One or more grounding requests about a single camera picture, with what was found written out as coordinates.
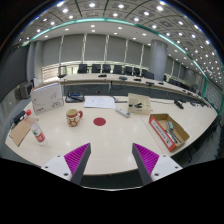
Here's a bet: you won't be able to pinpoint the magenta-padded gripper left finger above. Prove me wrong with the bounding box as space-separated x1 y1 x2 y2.
41 142 92 186

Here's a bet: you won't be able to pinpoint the ceiling lights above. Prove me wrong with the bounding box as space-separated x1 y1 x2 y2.
16 0 221 84

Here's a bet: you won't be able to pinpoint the white cardboard box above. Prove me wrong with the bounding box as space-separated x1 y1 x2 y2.
29 82 65 116

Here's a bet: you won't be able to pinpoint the flat round red coaster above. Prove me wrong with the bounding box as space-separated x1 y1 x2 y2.
92 116 107 127

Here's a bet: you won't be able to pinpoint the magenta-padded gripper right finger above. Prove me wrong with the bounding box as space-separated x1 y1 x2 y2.
131 142 184 187

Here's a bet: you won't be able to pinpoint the clear water bottle red cap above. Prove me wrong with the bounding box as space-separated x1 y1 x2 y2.
24 109 48 146

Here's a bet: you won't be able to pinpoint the row of black office chairs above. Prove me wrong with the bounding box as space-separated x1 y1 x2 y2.
57 63 188 88

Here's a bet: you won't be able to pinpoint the cream mug red pattern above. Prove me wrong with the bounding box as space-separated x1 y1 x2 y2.
65 108 84 128

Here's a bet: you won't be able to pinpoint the cream open organizer box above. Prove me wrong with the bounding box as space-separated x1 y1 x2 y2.
127 92 152 116

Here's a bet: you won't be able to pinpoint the black pouch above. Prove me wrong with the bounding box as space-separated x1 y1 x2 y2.
11 110 28 126

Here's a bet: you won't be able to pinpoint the white paper sheet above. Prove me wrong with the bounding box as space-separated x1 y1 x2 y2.
83 95 117 110

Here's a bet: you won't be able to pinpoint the brown kraft paper envelope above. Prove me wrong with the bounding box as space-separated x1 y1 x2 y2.
8 117 34 148

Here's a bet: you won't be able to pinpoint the white remote control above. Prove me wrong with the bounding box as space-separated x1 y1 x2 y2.
115 106 131 119

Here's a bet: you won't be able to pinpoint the open cardboard box red label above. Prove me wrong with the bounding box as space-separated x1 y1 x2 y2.
148 113 191 153

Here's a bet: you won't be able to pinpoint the grey monitor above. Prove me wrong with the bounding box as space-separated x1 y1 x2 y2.
18 81 34 100

